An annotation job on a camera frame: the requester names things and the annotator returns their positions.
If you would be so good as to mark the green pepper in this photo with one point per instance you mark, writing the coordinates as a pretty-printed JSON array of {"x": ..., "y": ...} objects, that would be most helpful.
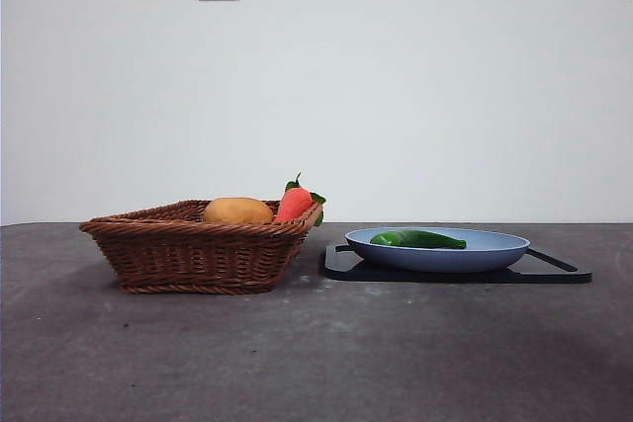
[{"x": 420, "y": 239}]

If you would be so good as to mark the blue plate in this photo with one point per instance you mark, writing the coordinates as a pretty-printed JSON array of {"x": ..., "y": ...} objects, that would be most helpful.
[{"x": 435, "y": 259}]

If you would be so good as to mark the orange carrot with green leaves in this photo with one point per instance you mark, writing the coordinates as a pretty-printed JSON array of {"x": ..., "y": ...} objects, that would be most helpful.
[{"x": 293, "y": 204}]

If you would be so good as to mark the yellow-brown potato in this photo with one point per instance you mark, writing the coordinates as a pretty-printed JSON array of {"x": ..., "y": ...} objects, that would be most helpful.
[{"x": 237, "y": 210}]

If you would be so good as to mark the brown wicker basket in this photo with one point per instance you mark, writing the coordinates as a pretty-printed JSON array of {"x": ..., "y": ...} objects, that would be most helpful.
[{"x": 198, "y": 254}]

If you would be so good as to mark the dark rectangular tray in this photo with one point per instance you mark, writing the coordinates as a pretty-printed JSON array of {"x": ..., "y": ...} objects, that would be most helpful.
[{"x": 544, "y": 275}]

